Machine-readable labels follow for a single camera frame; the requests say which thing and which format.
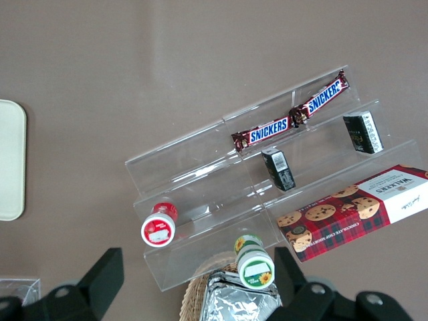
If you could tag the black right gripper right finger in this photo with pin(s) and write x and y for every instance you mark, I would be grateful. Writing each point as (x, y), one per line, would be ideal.
(307, 301)

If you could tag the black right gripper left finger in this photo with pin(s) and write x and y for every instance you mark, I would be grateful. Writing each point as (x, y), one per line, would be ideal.
(83, 297)

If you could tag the light wicker basket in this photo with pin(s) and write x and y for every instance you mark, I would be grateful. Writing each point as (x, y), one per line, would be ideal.
(192, 294)

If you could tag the cream plastic tray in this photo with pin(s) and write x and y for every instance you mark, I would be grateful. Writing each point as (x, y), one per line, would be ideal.
(10, 160)

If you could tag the green lid white cup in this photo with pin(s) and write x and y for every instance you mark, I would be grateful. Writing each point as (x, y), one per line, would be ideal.
(255, 271)

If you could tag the clear acrylic bottle rack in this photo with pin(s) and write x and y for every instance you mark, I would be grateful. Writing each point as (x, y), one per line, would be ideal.
(20, 287)

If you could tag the silver foil packets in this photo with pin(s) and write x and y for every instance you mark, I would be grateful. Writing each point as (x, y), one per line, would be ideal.
(234, 304)

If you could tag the red tartan Walkers cookie box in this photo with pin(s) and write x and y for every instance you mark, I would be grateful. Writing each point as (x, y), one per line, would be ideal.
(334, 227)

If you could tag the red lid white cup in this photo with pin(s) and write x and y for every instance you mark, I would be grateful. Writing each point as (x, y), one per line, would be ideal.
(158, 229)

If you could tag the small black box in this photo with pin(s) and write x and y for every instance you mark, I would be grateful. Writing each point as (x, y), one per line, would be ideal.
(362, 132)
(279, 170)

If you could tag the clear acrylic step shelf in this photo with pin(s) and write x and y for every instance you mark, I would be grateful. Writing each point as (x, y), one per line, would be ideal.
(321, 157)
(200, 187)

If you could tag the brown Snickers bar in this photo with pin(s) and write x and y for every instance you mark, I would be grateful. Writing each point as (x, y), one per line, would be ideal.
(322, 97)
(267, 131)

